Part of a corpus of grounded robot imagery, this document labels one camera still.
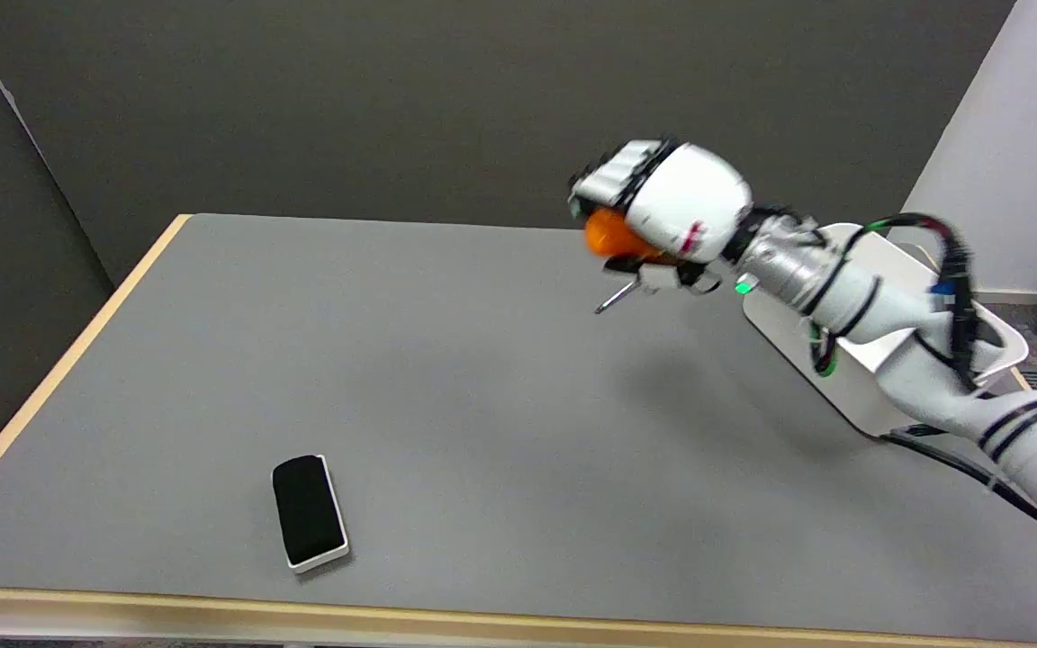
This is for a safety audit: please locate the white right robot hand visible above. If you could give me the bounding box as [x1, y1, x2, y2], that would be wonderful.
[568, 138, 753, 296]

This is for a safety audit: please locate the white plastic box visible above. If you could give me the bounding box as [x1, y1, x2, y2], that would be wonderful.
[743, 222, 1030, 439]

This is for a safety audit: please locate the silver metal rod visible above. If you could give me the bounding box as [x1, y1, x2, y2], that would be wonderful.
[595, 281, 642, 315]

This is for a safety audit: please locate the black whiteboard eraser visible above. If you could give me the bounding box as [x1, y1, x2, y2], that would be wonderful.
[272, 454, 350, 574]

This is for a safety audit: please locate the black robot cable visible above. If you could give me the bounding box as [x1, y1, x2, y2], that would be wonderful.
[807, 213, 1037, 541]

